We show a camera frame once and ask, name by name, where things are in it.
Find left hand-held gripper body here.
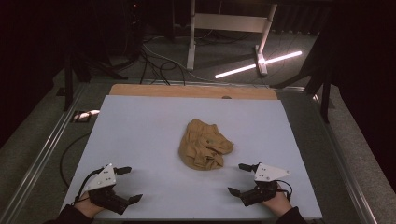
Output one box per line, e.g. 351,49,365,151
83,163,130,216

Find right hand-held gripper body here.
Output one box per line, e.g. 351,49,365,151
241,162,291,207

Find tan garment with pumpkin print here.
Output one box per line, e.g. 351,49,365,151
177,118,234,172

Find person's right hand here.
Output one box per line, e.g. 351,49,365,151
262,185,293,217

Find person's left hand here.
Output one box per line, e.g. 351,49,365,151
74,190,106,219

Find white table mat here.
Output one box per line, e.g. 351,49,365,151
61,94,323,222

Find black metal stand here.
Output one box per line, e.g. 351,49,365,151
63,50,129,112
270,29,333,124

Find white light strip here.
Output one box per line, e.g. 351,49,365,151
214,50,304,79

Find left hand-held gripper cable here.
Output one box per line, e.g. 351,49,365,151
72,167,106,207

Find hand-held gripper cable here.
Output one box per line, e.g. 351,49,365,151
72,167,106,207
275,179,294,203

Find right hand-held gripper cable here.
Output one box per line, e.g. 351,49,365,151
275,179,294,203

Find thin black floor cable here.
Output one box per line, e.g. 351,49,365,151
59,133,92,189

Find aluminium floor rail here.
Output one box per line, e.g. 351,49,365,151
311,92,379,224
0,83,86,224

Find bundle of black floor cables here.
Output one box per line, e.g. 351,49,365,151
137,41,188,87

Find white metal desk frame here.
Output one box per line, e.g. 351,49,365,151
186,0,279,77

